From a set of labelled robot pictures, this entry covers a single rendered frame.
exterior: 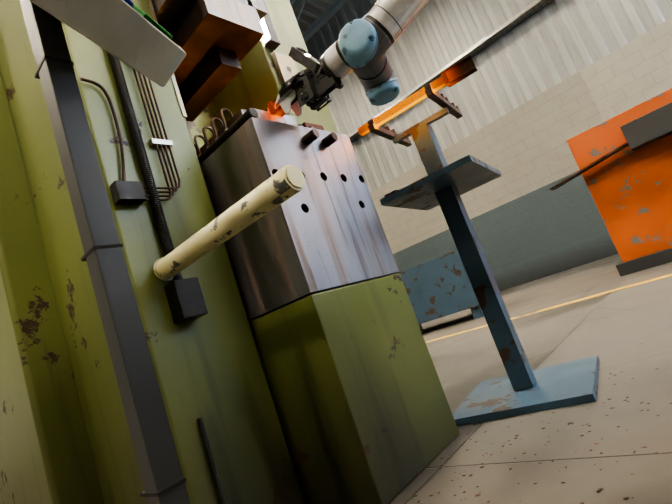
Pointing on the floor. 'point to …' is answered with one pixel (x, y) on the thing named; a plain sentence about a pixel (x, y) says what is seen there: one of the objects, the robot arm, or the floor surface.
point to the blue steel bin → (440, 288)
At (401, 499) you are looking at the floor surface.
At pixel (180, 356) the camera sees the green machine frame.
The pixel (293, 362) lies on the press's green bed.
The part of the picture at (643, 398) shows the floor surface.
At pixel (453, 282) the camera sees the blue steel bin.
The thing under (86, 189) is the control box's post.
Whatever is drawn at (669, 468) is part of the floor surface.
